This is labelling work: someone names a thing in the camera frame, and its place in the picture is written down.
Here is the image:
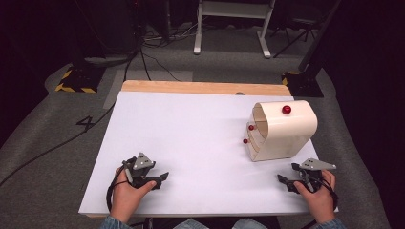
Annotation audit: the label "black stand base yellow stripes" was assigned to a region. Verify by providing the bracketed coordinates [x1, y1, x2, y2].
[54, 65, 106, 94]
[281, 71, 325, 98]

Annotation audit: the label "cream cabinet with red knobs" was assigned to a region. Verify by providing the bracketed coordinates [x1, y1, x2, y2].
[243, 99, 319, 163]

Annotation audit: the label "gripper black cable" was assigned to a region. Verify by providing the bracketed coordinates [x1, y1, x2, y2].
[106, 156, 138, 213]
[299, 169, 340, 212]

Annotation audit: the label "white metal table frame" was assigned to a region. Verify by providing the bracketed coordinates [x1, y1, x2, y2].
[193, 0, 277, 59]

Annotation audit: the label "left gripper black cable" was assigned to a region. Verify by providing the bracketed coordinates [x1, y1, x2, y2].
[106, 156, 138, 213]

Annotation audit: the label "black tripod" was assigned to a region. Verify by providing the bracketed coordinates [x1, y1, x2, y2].
[269, 17, 320, 59]

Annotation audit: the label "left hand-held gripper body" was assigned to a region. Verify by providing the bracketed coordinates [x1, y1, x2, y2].
[122, 152, 157, 189]

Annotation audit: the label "bundle of floor cables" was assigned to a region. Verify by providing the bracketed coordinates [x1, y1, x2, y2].
[122, 18, 208, 83]

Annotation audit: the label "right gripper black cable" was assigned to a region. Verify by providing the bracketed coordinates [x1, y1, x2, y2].
[299, 169, 340, 212]

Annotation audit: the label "small cream drawer red knob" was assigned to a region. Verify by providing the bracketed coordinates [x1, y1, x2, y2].
[246, 122, 267, 143]
[242, 136, 267, 162]

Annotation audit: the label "person's legs in jeans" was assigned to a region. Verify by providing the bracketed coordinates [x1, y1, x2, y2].
[172, 217, 269, 229]

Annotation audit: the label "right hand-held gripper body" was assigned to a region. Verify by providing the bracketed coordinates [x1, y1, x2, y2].
[297, 157, 337, 194]

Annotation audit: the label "person's left hand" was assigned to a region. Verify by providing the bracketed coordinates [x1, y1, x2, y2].
[109, 166, 158, 224]

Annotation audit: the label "person's right hand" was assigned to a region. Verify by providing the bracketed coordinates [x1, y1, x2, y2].
[293, 169, 337, 225]

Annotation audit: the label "black floor cable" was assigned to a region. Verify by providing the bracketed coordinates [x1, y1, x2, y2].
[0, 103, 117, 188]

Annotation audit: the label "white table cover board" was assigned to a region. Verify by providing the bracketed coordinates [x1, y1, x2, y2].
[77, 91, 339, 216]

